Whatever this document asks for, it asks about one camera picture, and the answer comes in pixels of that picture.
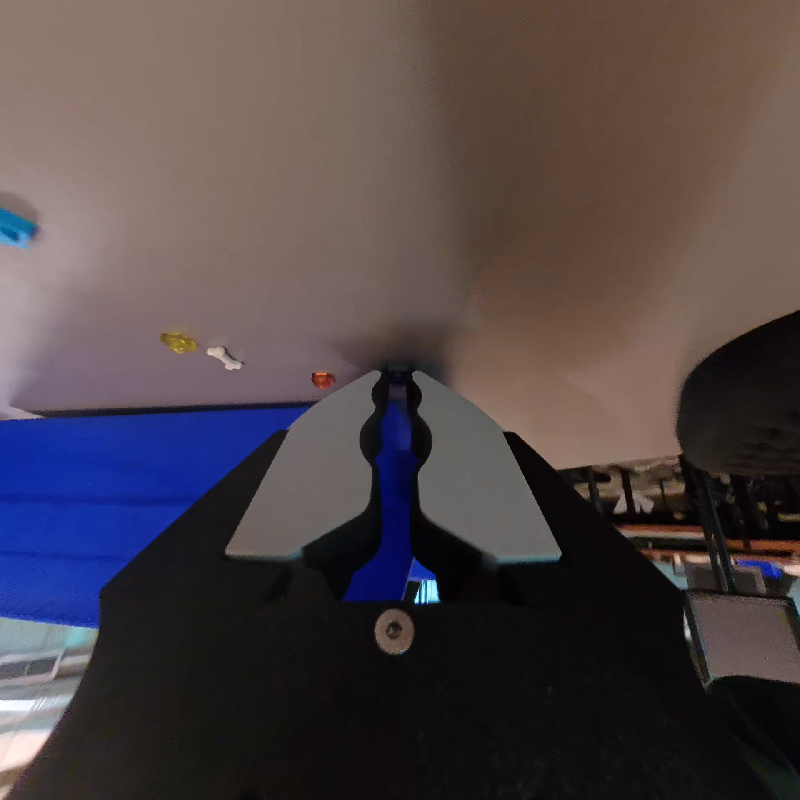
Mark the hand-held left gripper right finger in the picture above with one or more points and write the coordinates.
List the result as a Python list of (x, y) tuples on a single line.
[(488, 494)]

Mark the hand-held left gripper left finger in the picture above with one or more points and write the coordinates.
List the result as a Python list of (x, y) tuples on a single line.
[(306, 494)]

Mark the blue plastic bin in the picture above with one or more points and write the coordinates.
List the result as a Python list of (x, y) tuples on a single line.
[(125, 500)]

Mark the small orange stud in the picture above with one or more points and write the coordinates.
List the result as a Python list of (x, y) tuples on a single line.
[(323, 379)]

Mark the small white bone piece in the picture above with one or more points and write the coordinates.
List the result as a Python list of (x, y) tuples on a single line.
[(225, 358)]

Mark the small yellow stud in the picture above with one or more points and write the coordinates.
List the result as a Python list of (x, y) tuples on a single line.
[(179, 341)]

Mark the black quilted wrist rest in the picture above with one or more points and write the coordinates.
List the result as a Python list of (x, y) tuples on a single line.
[(750, 400)]

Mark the small blue stud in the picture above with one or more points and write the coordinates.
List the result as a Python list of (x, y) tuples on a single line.
[(13, 225)]

